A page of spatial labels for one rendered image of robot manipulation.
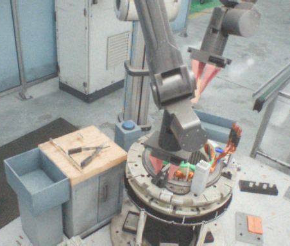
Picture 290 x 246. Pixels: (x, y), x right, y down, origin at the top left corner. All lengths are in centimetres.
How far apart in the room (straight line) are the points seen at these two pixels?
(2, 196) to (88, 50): 147
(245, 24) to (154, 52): 24
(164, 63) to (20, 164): 59
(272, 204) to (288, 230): 13
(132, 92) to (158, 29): 73
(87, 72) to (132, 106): 190
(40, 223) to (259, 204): 82
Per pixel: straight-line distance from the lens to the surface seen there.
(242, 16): 78
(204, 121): 133
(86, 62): 319
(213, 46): 84
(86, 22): 306
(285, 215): 142
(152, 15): 62
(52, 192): 95
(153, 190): 88
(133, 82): 131
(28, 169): 109
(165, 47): 63
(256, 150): 283
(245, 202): 139
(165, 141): 72
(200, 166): 84
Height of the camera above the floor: 171
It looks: 34 degrees down
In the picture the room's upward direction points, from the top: 7 degrees clockwise
